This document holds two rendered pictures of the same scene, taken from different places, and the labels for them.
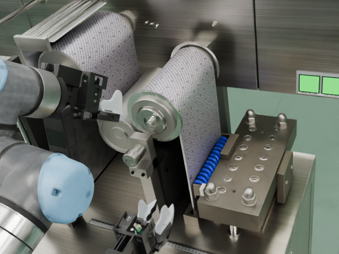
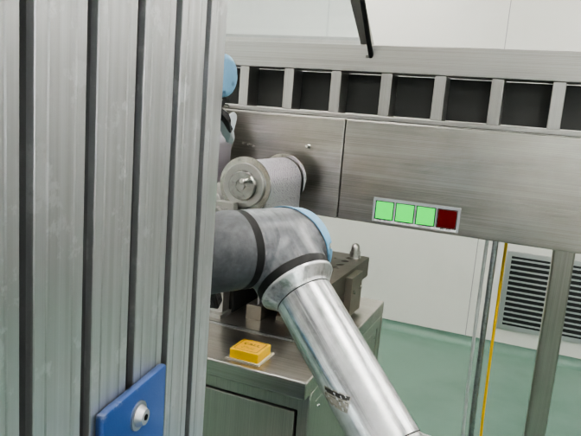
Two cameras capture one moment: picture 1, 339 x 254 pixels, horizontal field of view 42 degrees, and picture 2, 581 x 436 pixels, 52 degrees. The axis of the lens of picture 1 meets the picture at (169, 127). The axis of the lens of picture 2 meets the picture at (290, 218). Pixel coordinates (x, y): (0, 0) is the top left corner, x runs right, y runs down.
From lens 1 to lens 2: 0.80 m
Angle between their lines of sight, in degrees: 27
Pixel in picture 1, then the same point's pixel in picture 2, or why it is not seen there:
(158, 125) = (248, 189)
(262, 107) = not seen: hidden behind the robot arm
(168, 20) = (265, 142)
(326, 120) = (399, 385)
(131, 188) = not seen: hidden behind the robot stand
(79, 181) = (232, 67)
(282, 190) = (348, 298)
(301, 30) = (381, 157)
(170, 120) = (260, 184)
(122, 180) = not seen: hidden behind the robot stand
